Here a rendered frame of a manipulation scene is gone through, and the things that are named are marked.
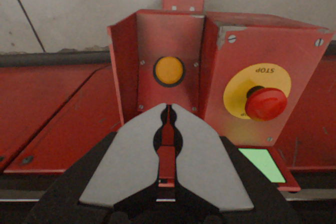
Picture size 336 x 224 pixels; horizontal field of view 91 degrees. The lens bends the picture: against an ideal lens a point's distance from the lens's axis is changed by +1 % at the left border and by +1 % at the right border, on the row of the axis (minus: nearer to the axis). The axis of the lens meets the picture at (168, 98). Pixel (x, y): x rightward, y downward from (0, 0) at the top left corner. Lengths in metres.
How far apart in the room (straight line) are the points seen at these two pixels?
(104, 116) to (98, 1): 0.68
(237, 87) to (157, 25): 0.13
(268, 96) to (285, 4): 0.93
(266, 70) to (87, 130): 0.37
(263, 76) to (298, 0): 0.94
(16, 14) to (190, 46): 1.09
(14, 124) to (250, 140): 0.53
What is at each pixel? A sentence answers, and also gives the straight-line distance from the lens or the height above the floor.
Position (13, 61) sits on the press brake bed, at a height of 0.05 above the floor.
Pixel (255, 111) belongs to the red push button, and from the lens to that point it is 0.19.
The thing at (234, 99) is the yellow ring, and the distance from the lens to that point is 0.21.
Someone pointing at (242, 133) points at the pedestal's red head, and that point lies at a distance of 0.25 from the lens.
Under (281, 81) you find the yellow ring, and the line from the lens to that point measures 0.22.
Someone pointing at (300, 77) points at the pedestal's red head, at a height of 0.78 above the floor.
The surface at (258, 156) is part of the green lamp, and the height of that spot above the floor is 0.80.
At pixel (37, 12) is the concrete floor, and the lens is 1.17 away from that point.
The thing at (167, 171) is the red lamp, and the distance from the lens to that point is 0.21.
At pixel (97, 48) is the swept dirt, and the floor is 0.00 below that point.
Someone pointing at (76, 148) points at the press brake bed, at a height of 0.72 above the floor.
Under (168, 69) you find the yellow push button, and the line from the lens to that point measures 0.23.
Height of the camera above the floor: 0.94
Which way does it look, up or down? 57 degrees down
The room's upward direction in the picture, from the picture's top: 178 degrees counter-clockwise
